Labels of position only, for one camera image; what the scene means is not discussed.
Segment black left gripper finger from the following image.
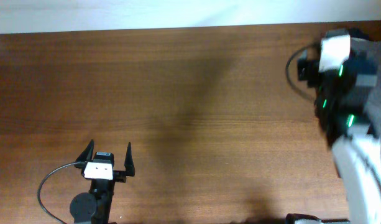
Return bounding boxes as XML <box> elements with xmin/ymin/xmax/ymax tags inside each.
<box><xmin>76</xmin><ymin>139</ymin><xmax>94</xmax><ymax>162</ymax></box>
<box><xmin>124</xmin><ymin>142</ymin><xmax>135</xmax><ymax>177</ymax></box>

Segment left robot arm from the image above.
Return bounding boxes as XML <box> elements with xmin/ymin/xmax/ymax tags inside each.
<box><xmin>70</xmin><ymin>140</ymin><xmax>135</xmax><ymax>224</ymax></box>

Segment grey shorts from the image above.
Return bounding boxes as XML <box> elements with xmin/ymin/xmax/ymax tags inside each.
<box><xmin>351</xmin><ymin>38</ymin><xmax>381</xmax><ymax>139</ymax></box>

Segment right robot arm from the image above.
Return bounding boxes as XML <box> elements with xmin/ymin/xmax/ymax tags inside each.
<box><xmin>297</xmin><ymin>29</ymin><xmax>381</xmax><ymax>223</ymax></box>

